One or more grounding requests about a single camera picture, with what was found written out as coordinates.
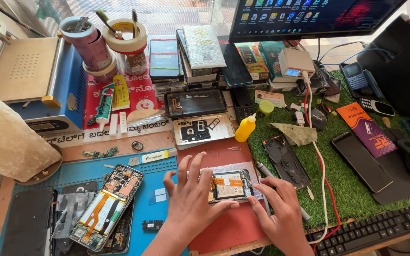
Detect black phone midframe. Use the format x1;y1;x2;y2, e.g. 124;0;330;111
261;134;312;191

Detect clear jar with tools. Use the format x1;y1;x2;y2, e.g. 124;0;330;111
115;48;148;76

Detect black frame with clear film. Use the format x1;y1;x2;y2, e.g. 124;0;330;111
51;181;99;255

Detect small green lid jar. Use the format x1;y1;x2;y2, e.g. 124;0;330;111
257;100;275;117

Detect beige tape roll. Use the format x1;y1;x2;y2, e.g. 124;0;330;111
101;18;148;55

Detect computer monitor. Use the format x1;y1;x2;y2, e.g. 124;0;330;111
228;0;409;44

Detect blue keypad phone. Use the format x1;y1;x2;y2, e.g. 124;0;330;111
340;62;369;92

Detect brown bowl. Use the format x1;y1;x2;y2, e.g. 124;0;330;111
14;142;63;186

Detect orange purple display box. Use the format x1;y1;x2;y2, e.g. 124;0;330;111
335;102;398;159

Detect yellow squeeze bottle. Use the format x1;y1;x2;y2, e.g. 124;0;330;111
234;113;257;143

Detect black box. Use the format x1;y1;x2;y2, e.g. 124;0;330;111
295;64;330;96

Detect large opened phone orange flex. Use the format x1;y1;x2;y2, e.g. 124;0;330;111
69;164;145;252

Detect beige guitar pick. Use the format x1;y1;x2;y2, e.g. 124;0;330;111
66;93;78;112

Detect black flat smartphone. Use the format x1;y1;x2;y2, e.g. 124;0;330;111
331;132;394;193

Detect black bag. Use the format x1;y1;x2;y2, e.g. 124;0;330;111
356;14;410;115

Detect stack of phone boxes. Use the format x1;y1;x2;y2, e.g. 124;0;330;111
148;28;228;97

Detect blue cable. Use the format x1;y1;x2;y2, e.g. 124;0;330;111
320;48;395;67

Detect blue repair mat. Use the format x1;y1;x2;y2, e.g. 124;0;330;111
0;149;191;256

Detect white blue label scraper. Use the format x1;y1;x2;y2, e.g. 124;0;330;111
128;148;178;166

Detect printed paper card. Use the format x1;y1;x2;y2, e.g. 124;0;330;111
254;89;286;109

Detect small phone orange flex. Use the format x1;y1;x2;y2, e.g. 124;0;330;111
208;169;255;203

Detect pale pink salt rock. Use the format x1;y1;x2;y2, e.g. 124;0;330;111
0;96;63;183

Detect dark blue phone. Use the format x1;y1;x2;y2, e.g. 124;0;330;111
363;69;386;100

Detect black phone screen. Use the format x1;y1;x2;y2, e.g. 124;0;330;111
0;186;58;256

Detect clear tape pieces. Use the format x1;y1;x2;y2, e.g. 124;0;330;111
148;187;167;205

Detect white phone back frame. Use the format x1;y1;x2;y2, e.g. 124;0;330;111
172;113;236;151

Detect grey screwdriver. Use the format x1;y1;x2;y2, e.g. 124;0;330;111
254;160;311;222

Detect white black keypad phone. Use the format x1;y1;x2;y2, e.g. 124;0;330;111
358;97;396;117

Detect green white glue tube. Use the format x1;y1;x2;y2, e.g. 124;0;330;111
95;82;116;132

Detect green artificial grass mat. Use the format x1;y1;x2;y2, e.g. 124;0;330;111
247;70;410;256

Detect black mouse pad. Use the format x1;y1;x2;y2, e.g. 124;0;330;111
368;127;410;205

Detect orange phone box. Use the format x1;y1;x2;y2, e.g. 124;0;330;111
235;42;270;81

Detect red cable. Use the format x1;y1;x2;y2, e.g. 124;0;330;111
303;85;341;252

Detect green handled brush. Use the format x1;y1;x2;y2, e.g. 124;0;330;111
95;9;124;40

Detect black phone back frame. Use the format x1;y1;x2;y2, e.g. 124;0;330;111
88;197;136;256

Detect white plastic strip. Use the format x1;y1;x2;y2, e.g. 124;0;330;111
119;111;129;135
108;113;119;138

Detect clear plastic bag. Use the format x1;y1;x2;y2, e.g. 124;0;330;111
126;108;168;127

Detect yellow glue tube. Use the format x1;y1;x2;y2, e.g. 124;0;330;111
111;74;131;112

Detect stack of pink tape rolls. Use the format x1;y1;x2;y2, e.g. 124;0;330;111
59;16;119;83

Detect green circuit board pieces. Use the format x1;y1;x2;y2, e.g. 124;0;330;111
82;146;119;159

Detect small black phone part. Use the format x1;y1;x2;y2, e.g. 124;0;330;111
142;220;164;232

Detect white power box with display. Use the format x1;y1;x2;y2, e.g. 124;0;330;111
278;48;316;79

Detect person's left hand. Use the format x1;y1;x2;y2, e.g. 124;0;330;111
162;152;240;238

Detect grey green cloth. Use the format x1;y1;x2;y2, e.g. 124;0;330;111
266;122;318;147

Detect silver bubble envelope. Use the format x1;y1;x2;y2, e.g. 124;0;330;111
182;24;227;70

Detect red printed banner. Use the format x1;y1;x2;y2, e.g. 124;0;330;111
44;70;174;148

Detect white cable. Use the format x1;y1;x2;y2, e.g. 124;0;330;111
300;71;329;245

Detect green box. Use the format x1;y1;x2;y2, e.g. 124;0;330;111
258;41;287;78

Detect person's right hand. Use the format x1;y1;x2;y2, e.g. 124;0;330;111
247;176;312;250

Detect black keyboard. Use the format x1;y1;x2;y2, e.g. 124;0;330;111
306;202;410;256

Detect black phone frame with flex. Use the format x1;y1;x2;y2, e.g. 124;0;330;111
164;88;228;119

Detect red work mat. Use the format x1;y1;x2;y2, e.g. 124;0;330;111
176;137;270;255

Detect blue screen separator machine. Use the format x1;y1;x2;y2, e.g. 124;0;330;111
0;36;88;138

